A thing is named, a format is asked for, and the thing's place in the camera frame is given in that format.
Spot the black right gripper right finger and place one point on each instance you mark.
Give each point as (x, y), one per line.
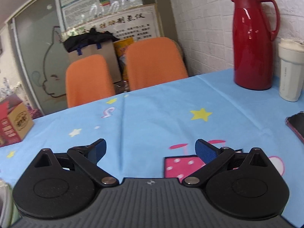
(242, 185)

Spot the yellow snack bag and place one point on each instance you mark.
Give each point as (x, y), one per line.
(120, 48)

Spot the framed Chinese text poster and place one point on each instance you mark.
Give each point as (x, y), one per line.
(139, 23)

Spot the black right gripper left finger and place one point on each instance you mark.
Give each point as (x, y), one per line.
(58, 185)

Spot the left orange chair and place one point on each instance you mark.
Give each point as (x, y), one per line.
(88, 80)

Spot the glass door with cartoon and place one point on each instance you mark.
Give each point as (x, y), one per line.
(41, 57)

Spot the red snack cardboard box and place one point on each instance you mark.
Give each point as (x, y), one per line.
(15, 120)

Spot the green rimmed white plate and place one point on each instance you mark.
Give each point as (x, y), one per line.
(8, 210)

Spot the smartphone in pink case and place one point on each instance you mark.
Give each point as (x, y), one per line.
(296, 124)

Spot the black cloth on box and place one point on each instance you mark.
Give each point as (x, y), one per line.
(93, 37)

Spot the white tumbler cup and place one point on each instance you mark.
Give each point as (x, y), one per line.
(290, 53)

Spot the red thermos jug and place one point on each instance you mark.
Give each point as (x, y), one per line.
(253, 44)

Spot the orange chair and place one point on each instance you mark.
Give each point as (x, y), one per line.
(88, 80)
(154, 61)

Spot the blue cartoon tablecloth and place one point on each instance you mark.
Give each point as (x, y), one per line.
(143, 127)

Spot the right orange chair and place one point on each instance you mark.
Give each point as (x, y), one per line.
(154, 61)

